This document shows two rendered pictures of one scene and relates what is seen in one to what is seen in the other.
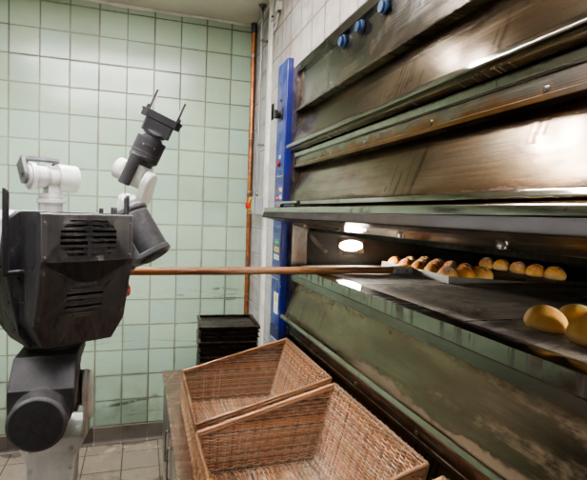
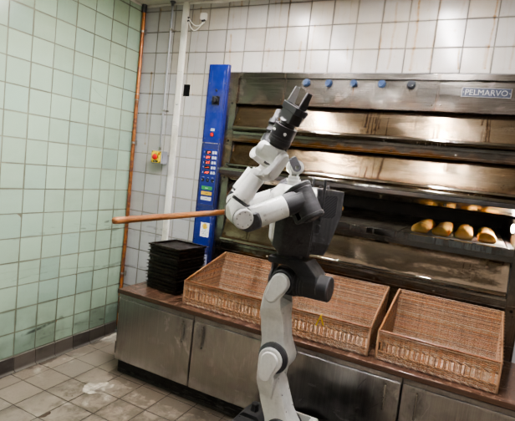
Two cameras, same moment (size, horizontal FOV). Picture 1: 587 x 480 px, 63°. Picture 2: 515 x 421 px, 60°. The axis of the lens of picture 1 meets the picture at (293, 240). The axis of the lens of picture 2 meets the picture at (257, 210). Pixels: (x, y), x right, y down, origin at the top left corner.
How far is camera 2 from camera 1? 2.11 m
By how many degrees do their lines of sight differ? 46
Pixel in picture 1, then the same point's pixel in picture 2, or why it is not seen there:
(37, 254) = (338, 210)
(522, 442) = (437, 267)
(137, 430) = (48, 349)
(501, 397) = (425, 255)
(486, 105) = (425, 153)
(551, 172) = (457, 183)
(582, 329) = (441, 230)
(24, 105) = not seen: outside the picture
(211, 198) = (108, 146)
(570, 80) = (465, 156)
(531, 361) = (443, 240)
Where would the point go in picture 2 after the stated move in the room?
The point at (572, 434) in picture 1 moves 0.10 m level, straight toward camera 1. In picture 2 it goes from (455, 261) to (467, 265)
